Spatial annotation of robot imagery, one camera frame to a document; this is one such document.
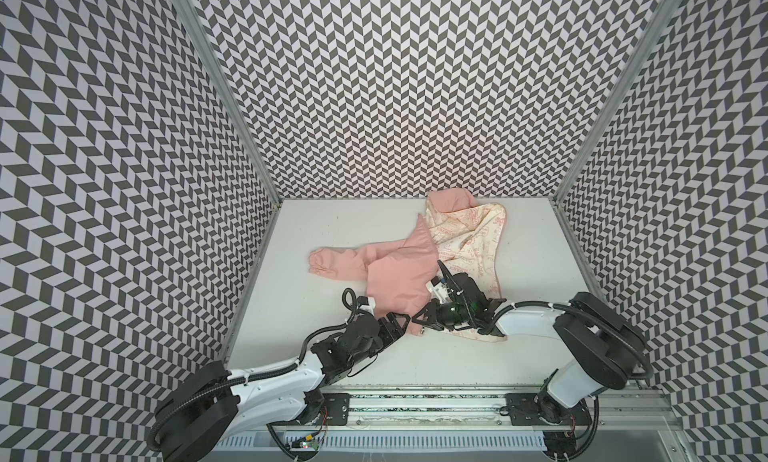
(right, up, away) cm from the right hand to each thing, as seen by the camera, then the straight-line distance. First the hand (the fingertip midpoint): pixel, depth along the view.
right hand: (413, 318), depth 83 cm
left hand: (-2, 0, -3) cm, 4 cm away
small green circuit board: (-24, -23, -16) cm, 37 cm away
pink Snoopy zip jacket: (+17, +23, +14) cm, 32 cm away
